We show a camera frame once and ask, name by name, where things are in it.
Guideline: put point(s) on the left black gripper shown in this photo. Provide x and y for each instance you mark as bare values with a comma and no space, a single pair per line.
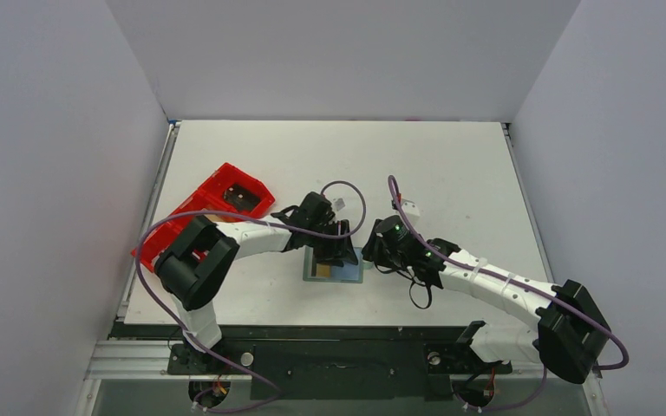
336,253

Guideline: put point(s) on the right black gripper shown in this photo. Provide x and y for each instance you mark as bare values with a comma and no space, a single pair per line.
375,249

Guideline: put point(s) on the green card holder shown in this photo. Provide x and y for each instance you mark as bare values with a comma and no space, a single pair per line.
346,274

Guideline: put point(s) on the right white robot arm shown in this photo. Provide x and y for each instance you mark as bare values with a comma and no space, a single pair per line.
564,328

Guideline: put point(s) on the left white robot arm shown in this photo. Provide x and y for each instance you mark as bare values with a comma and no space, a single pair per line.
193,267

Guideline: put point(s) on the black card in bin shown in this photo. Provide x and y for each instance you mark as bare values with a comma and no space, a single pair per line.
240,198

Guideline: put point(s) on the red plastic bin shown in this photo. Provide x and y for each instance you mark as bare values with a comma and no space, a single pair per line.
208,196

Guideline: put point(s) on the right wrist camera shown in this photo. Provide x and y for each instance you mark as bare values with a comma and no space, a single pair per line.
410,209

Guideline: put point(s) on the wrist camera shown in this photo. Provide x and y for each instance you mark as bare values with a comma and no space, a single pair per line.
410,209
338,204

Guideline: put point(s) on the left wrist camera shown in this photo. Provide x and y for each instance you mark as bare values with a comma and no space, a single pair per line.
338,204

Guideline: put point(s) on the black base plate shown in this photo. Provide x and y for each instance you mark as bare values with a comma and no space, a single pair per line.
482,387

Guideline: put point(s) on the aluminium rail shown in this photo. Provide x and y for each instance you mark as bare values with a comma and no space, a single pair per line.
126,359

